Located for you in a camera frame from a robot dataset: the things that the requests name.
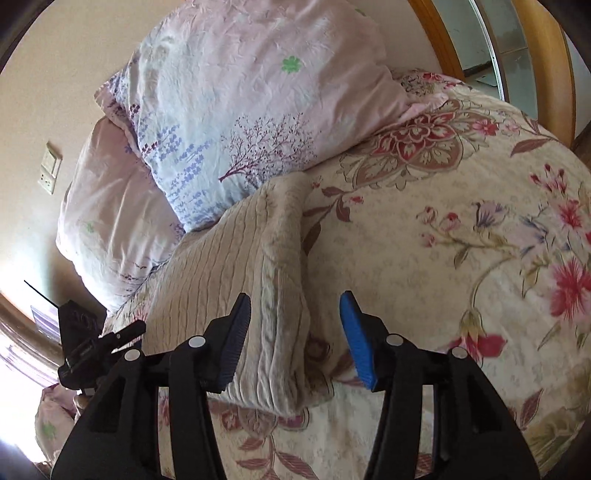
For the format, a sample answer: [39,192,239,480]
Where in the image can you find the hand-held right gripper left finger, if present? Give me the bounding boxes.
[51,293,252,480]

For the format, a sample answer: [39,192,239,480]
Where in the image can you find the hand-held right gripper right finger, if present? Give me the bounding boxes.
[339,291,541,480]

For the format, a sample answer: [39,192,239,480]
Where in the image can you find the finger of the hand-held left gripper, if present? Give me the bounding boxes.
[99,320,147,347]

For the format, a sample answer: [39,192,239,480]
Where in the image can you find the beige cable knit sweater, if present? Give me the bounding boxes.
[139,175,340,416]

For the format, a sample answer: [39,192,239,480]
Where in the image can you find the pink floral cloth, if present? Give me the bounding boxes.
[36,383,82,468]

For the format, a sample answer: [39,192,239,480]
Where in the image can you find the floral bed sheet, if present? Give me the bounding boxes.
[99,69,591,480]

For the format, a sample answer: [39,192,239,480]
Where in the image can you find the left pink floral pillow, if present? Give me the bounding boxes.
[55,115,186,315]

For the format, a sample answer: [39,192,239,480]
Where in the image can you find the pink pillow with tree print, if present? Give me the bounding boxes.
[95,0,445,232]

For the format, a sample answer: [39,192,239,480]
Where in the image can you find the glass sliding door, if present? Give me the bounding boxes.
[434,0,542,121]

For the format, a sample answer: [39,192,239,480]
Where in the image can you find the white wall switch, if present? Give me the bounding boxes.
[45,142,64,174]

